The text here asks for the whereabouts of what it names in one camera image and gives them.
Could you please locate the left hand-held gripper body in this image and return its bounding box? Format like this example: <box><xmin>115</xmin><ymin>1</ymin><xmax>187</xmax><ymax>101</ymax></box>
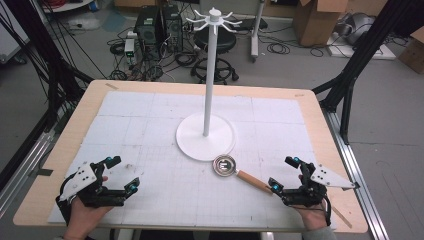
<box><xmin>55</xmin><ymin>162</ymin><xmax>128</xmax><ymax>209</ymax></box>

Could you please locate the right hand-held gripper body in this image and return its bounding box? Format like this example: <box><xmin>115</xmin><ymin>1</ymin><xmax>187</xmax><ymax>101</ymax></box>
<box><xmin>281</xmin><ymin>162</ymin><xmax>361</xmax><ymax>208</ymax></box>

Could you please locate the metal ladle with wooden handle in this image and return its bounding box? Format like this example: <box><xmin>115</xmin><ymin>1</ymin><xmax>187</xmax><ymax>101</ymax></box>
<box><xmin>212</xmin><ymin>154</ymin><xmax>275</xmax><ymax>196</ymax></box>

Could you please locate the person's left hand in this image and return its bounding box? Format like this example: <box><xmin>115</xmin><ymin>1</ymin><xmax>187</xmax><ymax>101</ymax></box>
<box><xmin>64</xmin><ymin>199</ymin><xmax>114</xmax><ymax>238</ymax></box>

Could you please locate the person's right hand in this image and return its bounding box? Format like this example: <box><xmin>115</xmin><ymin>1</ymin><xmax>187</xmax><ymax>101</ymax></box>
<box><xmin>294</xmin><ymin>199</ymin><xmax>330</xmax><ymax>232</ymax></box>

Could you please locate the white gridded mat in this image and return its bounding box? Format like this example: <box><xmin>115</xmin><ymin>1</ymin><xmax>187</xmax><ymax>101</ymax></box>
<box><xmin>47</xmin><ymin>90</ymin><xmax>336</xmax><ymax>232</ymax></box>

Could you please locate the thin wooden stick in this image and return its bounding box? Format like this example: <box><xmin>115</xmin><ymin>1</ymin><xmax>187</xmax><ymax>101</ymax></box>
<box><xmin>329</xmin><ymin>205</ymin><xmax>353</xmax><ymax>230</ymax></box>

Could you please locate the black tape strip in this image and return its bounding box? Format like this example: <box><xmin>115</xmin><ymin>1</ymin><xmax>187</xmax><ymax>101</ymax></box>
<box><xmin>28</xmin><ymin>167</ymin><xmax>55</xmax><ymax>178</ymax></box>

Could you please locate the small grey electronic box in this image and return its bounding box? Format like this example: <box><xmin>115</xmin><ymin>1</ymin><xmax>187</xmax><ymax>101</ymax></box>
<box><xmin>123</xmin><ymin>38</ymin><xmax>137</xmax><ymax>65</ymax></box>

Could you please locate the white hook stand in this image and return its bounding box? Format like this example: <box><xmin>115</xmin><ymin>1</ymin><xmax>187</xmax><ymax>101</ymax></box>
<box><xmin>175</xmin><ymin>7</ymin><xmax>243</xmax><ymax>162</ymax></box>

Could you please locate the white-legged desk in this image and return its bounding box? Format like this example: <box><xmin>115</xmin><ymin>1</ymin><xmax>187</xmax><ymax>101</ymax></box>
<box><xmin>248</xmin><ymin>0</ymin><xmax>269</xmax><ymax>63</ymax></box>

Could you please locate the black computer tower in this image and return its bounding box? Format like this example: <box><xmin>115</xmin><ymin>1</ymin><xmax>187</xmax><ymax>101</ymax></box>
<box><xmin>134</xmin><ymin>5</ymin><xmax>162</xmax><ymax>47</ymax></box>
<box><xmin>161</xmin><ymin>3</ymin><xmax>185</xmax><ymax>53</ymax></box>

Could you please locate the open cardboard box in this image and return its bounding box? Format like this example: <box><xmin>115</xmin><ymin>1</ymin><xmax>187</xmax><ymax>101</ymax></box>
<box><xmin>292</xmin><ymin>0</ymin><xmax>350</xmax><ymax>48</ymax></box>

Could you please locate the black round stool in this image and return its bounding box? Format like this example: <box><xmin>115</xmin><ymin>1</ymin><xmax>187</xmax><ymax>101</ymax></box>
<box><xmin>190</xmin><ymin>29</ymin><xmax>240</xmax><ymax>85</ymax></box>

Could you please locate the grey rounded device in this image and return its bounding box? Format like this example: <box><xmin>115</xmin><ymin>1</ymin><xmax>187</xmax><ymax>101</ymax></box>
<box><xmin>334</xmin><ymin>12</ymin><xmax>377</xmax><ymax>46</ymax></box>

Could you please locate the small cardboard box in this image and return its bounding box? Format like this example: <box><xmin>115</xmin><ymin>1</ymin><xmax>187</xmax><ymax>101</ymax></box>
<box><xmin>397</xmin><ymin>25</ymin><xmax>424</xmax><ymax>75</ymax></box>

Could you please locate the aluminium rail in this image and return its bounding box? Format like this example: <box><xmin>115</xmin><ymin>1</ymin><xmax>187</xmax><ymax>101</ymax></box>
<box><xmin>321</xmin><ymin>107</ymin><xmax>391</xmax><ymax>240</ymax></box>
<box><xmin>0</xmin><ymin>129</ymin><xmax>57</xmax><ymax>218</ymax></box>

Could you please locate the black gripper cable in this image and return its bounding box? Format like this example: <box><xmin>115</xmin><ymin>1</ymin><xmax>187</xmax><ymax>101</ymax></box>
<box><xmin>54</xmin><ymin>173</ymin><xmax>74</xmax><ymax>225</ymax></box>
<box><xmin>320</xmin><ymin>194</ymin><xmax>333</xmax><ymax>228</ymax></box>

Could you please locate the black metal frame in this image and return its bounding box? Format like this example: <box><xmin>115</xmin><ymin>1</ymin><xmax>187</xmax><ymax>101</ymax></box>
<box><xmin>0</xmin><ymin>0</ymin><xmax>96</xmax><ymax>191</ymax></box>
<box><xmin>311</xmin><ymin>0</ymin><xmax>424</xmax><ymax>145</ymax></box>

